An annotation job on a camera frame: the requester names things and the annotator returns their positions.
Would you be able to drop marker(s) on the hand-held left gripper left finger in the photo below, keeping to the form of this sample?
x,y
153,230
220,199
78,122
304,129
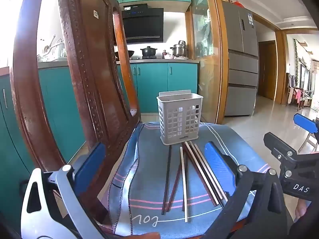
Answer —
x,y
89,169

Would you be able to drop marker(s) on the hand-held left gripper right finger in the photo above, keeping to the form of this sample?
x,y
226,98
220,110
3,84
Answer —
x,y
219,169

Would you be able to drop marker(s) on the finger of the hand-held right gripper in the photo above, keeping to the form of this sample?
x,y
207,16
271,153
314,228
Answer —
x,y
305,123
276,145

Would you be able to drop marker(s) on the beige chopstick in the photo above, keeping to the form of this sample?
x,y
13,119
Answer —
x,y
184,186
211,173
203,173

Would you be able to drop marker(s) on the black chopstick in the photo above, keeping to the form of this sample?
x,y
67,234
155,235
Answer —
x,y
208,174
167,179

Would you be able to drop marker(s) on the dark brown chopstick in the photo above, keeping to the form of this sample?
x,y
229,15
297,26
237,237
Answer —
x,y
199,174

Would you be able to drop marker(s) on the red-brown chopstick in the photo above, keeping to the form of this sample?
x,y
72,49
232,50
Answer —
x,y
175,181

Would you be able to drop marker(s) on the white plastic utensil basket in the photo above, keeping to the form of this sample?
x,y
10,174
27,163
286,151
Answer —
x,y
164,119

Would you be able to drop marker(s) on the person's right hand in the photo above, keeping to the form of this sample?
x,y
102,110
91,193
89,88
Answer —
x,y
303,209

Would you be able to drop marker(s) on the clothes drying rack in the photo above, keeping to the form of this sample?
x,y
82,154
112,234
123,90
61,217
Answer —
x,y
297,93

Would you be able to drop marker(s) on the blue striped cloth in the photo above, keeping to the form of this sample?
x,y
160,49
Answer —
x,y
149,179

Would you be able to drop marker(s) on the green vine garland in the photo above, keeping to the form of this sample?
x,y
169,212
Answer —
x,y
296,62

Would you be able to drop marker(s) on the brown wooden door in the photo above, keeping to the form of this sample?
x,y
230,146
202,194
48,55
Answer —
x,y
268,69

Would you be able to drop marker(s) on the teal lower cabinet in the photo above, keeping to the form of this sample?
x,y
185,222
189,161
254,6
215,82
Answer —
x,y
57,109
154,87

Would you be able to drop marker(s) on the grey refrigerator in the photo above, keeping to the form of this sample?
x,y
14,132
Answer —
x,y
243,67

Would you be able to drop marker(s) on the carved wooden chair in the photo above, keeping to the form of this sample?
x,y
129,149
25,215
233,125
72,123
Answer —
x,y
82,79

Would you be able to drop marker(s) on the glass sliding door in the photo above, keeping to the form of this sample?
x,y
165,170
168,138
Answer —
x,y
206,54

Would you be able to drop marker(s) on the white dish rack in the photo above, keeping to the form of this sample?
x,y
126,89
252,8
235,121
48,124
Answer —
x,y
53,52

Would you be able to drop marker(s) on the dark wok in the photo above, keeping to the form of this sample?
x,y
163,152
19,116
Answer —
x,y
130,53

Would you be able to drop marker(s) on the white bowl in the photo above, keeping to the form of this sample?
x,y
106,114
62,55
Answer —
x,y
169,56

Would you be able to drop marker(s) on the large steel pot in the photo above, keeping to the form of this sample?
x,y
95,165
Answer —
x,y
179,51

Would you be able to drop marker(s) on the grey kitchen countertop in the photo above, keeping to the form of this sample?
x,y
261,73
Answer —
x,y
154,61

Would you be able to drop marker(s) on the black clay pot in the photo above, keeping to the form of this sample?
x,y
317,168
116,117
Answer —
x,y
148,52

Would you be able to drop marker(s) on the small steel pot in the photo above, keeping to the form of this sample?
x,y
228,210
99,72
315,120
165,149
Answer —
x,y
182,42

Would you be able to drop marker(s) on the black range hood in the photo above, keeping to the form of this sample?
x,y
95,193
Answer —
x,y
142,25

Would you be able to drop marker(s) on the wooden door frame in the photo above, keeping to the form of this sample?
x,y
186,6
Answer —
x,y
280,67

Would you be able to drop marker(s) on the white wall socket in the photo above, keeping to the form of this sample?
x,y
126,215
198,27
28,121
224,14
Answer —
x,y
96,14

